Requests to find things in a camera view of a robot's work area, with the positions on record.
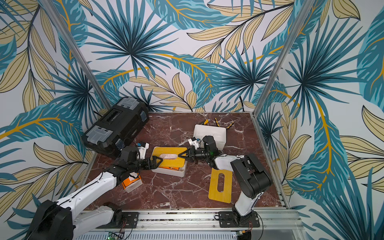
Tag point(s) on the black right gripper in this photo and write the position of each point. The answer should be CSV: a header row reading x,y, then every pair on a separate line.
x,y
192,153

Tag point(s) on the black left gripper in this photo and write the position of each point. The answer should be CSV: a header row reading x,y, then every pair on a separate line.
x,y
149,166

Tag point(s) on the white plastic tissue box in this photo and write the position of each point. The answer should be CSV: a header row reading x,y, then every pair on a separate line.
x,y
180,173

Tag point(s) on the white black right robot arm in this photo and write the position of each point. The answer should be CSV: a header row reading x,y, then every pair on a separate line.
x,y
250,174

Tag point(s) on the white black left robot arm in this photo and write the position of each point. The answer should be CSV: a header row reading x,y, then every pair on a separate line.
x,y
63,219

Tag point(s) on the black plastic toolbox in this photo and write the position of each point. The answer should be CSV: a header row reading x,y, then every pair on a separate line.
x,y
117,128

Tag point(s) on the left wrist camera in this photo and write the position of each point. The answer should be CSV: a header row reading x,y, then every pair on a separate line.
x,y
142,149

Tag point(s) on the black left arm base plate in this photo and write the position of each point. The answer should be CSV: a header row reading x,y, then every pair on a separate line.
x,y
123,220

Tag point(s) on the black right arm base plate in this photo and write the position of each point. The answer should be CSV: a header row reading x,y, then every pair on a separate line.
x,y
231,219

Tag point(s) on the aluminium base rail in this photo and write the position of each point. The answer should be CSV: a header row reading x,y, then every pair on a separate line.
x,y
212,220

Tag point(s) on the left aluminium corner post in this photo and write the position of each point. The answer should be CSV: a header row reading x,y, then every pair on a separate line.
x,y
73,47

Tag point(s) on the aluminium corner post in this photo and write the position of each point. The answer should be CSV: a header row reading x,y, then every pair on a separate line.
x,y
73,47
299,21

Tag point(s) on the right aluminium corner post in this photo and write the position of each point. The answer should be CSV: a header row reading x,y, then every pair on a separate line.
x,y
299,21

